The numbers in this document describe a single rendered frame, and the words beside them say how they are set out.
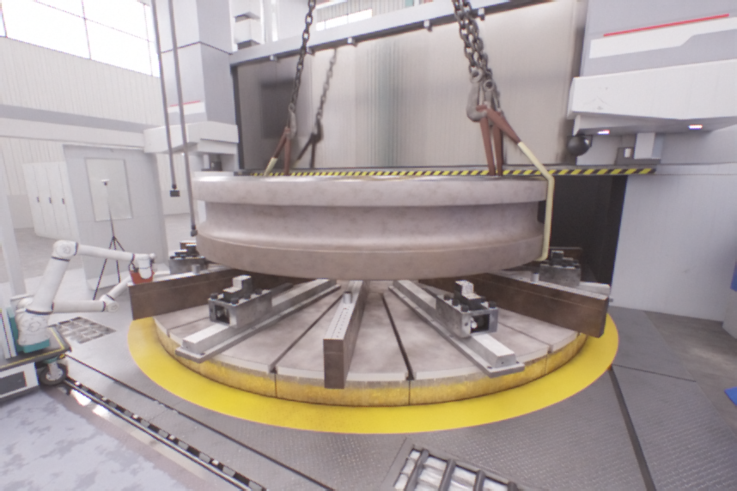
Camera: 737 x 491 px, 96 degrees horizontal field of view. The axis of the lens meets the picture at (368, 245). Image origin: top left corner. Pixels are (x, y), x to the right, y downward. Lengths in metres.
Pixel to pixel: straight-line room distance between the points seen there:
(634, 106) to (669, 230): 2.46
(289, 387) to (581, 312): 2.73
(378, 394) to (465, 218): 1.77
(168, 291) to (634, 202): 5.79
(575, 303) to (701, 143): 2.03
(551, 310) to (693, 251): 2.45
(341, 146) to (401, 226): 3.62
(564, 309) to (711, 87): 2.06
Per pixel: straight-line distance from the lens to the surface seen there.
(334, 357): 2.40
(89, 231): 6.96
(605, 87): 3.64
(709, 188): 5.77
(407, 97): 5.98
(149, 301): 4.23
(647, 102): 3.65
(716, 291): 6.00
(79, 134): 6.81
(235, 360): 3.09
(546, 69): 5.63
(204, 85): 6.67
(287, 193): 3.08
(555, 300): 3.82
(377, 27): 6.36
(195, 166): 7.79
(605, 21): 4.22
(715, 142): 4.76
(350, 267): 2.98
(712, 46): 4.25
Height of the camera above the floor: 1.74
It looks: 11 degrees down
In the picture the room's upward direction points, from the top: straight up
